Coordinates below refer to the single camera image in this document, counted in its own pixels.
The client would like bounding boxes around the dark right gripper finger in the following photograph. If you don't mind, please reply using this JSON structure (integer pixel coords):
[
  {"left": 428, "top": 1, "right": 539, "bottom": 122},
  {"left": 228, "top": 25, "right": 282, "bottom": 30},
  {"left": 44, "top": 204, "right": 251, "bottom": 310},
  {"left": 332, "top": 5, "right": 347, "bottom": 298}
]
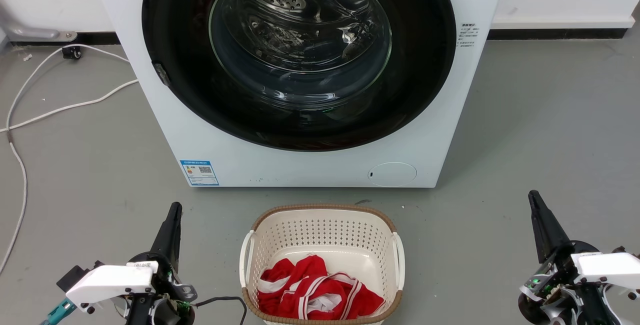
[
  {"left": 528, "top": 190, "right": 556, "bottom": 264},
  {"left": 533, "top": 190, "right": 571, "bottom": 253}
]

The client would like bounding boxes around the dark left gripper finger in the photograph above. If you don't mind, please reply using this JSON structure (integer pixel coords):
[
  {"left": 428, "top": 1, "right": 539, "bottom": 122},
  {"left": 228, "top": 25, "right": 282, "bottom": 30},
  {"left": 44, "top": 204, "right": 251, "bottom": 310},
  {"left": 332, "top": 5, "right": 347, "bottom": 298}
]
[
  {"left": 150, "top": 202, "right": 176, "bottom": 261},
  {"left": 165, "top": 202, "right": 183, "bottom": 268}
]

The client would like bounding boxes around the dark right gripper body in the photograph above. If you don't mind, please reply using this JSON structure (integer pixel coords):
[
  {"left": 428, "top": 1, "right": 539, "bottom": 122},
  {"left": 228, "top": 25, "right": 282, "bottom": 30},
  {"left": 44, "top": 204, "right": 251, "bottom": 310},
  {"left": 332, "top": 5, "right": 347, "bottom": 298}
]
[{"left": 517, "top": 240, "right": 623, "bottom": 325}]

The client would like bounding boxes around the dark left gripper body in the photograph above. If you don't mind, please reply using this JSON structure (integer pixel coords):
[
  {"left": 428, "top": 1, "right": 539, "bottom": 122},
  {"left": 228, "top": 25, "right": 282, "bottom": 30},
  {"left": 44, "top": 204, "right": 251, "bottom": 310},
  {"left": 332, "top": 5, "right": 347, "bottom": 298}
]
[{"left": 125, "top": 252, "right": 198, "bottom": 325}]

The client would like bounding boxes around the black round glass washer door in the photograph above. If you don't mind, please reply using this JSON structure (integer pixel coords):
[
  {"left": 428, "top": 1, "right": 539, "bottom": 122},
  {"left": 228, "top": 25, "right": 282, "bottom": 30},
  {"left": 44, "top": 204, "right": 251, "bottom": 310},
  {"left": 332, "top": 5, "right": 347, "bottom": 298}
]
[{"left": 141, "top": 0, "right": 457, "bottom": 153}]

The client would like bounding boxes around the white front-load washing machine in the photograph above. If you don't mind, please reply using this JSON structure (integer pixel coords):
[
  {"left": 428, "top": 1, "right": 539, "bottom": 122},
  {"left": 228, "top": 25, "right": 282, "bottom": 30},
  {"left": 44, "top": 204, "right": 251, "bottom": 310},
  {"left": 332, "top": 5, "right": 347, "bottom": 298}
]
[{"left": 85, "top": 0, "right": 511, "bottom": 189}]

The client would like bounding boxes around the blue energy label sticker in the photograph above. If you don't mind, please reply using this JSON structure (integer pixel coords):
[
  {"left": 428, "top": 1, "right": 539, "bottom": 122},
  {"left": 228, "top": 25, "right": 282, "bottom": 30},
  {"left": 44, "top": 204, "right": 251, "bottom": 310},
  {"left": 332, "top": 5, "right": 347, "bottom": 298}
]
[{"left": 179, "top": 159, "right": 220, "bottom": 187}]

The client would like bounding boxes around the red white striped garment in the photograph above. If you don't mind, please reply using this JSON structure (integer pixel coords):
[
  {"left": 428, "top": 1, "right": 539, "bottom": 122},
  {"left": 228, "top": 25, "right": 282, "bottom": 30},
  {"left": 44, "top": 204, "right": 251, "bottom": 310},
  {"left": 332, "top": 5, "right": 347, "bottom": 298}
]
[{"left": 256, "top": 254, "right": 387, "bottom": 321}]

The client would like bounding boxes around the white laundry basket brown rim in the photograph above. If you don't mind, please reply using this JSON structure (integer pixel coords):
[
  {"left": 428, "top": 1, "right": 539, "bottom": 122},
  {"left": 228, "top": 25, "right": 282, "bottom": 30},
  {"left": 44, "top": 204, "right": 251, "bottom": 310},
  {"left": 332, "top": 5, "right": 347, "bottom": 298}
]
[{"left": 239, "top": 203, "right": 406, "bottom": 325}]

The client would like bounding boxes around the round white filter cover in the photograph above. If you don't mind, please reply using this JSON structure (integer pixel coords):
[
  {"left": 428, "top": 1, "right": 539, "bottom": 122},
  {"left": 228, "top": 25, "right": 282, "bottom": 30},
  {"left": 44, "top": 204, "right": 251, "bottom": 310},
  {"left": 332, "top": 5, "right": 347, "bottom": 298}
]
[{"left": 367, "top": 161, "right": 418, "bottom": 188}]

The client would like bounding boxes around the small printed text label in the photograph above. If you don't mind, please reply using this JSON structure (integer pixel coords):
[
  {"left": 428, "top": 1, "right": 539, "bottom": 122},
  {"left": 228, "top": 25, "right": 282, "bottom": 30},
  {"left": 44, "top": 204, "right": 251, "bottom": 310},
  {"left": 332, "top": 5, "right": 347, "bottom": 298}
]
[{"left": 456, "top": 22, "right": 481, "bottom": 48}]

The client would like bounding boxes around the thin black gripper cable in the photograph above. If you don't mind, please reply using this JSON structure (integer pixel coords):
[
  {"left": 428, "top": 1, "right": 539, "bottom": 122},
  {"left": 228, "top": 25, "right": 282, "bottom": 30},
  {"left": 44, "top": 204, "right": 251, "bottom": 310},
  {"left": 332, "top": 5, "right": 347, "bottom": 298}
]
[{"left": 192, "top": 296, "right": 248, "bottom": 325}]

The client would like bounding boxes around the teal cable connector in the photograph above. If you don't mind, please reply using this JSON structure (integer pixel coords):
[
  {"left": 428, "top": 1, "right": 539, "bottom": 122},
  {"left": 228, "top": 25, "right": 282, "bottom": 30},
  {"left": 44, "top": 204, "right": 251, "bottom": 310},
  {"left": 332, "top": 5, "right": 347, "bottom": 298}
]
[{"left": 40, "top": 299, "right": 77, "bottom": 325}]

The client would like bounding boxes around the white power cable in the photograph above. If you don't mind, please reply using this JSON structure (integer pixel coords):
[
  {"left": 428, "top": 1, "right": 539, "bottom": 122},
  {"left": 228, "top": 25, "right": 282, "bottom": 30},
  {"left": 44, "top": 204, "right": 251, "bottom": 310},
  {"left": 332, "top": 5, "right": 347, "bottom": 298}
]
[
  {"left": 0, "top": 79, "right": 139, "bottom": 133},
  {"left": 0, "top": 43, "right": 132, "bottom": 275}
]

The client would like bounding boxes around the grey metal pipe bracket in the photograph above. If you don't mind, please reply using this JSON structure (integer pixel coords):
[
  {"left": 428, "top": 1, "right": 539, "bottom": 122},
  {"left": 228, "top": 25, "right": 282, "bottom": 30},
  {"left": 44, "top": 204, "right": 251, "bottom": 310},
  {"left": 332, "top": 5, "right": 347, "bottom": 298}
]
[{"left": 0, "top": 7, "right": 78, "bottom": 42}]

